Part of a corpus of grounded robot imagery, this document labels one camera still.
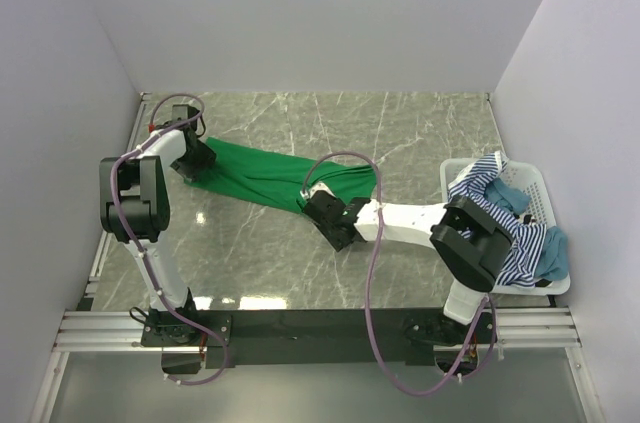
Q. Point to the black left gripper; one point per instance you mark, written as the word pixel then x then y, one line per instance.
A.
pixel 206 156

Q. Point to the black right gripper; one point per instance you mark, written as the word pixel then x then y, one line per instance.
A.
pixel 326 233

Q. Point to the green tank top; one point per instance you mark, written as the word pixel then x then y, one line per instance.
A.
pixel 276 180

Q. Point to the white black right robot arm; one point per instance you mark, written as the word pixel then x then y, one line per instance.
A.
pixel 472 244

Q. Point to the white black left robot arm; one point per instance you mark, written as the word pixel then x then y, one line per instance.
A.
pixel 135 207

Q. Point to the blue white striped tank top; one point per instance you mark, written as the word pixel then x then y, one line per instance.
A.
pixel 528 239

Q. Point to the teal blue tank top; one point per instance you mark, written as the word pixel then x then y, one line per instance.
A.
pixel 554 262

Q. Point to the white plastic laundry basket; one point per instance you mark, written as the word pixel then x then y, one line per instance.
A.
pixel 527 178

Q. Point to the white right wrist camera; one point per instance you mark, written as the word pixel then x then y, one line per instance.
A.
pixel 308 193

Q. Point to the aluminium front rail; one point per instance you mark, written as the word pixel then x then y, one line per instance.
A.
pixel 509 327

